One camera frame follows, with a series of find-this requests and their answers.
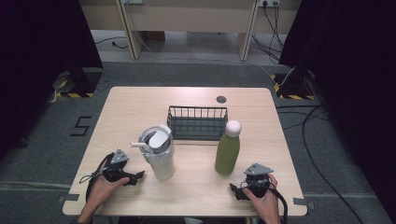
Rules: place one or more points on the grey round table grommet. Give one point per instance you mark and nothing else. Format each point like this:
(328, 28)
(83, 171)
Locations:
(221, 99)

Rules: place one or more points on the green bottle with white cap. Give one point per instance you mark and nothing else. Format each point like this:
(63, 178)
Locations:
(228, 152)

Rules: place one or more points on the beige desk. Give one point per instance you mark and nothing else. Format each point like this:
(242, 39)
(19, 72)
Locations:
(190, 15)

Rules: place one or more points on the black curtain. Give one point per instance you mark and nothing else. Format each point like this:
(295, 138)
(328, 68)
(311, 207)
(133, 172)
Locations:
(34, 62)
(355, 77)

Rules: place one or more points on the white wall socket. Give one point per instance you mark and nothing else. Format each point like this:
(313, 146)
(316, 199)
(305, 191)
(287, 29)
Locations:
(269, 2)
(132, 1)

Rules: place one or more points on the grey tape strip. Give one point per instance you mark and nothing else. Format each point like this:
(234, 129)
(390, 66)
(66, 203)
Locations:
(302, 202)
(70, 197)

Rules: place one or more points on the black stand base hazard tape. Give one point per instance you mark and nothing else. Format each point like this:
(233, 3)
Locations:
(82, 85)
(292, 88)

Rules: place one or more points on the person's right hand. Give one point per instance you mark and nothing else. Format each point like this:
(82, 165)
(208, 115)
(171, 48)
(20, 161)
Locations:
(267, 205)

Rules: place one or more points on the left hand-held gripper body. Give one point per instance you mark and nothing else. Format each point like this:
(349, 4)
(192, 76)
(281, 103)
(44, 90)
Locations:
(115, 170)

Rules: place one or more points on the person's left hand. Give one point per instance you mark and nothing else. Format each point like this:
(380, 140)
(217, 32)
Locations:
(101, 191)

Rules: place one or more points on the white tumbler with straw lid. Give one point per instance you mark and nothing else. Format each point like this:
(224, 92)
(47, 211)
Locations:
(160, 155)

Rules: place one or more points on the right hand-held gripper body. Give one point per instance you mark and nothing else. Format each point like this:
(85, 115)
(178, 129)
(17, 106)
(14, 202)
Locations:
(257, 182)

